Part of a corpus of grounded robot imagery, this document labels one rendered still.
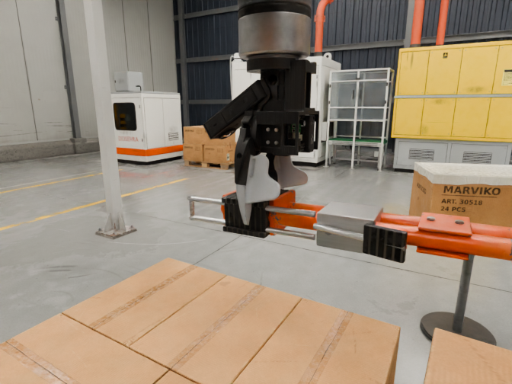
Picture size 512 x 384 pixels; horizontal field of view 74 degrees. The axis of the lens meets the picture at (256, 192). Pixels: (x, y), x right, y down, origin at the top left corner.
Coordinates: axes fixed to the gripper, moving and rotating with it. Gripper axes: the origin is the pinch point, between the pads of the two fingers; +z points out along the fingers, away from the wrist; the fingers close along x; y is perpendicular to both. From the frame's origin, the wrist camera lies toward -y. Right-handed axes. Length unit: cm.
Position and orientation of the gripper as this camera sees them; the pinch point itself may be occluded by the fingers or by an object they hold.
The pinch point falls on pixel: (260, 208)
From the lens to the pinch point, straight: 49.1
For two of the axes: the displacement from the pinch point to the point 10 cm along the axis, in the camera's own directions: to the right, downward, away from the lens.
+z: 0.0, 9.7, 2.5
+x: 5.1, -2.2, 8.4
